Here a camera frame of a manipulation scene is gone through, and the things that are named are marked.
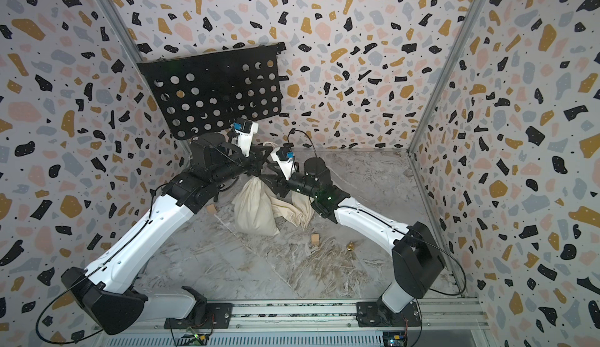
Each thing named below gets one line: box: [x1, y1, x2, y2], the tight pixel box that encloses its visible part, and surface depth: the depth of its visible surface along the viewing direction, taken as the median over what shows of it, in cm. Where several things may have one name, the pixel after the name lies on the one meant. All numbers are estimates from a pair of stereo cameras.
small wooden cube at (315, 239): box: [310, 233, 320, 246], surface depth 92 cm
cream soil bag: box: [231, 176, 316, 237], surface depth 86 cm
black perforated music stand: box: [136, 41, 290, 140], surface depth 78 cm
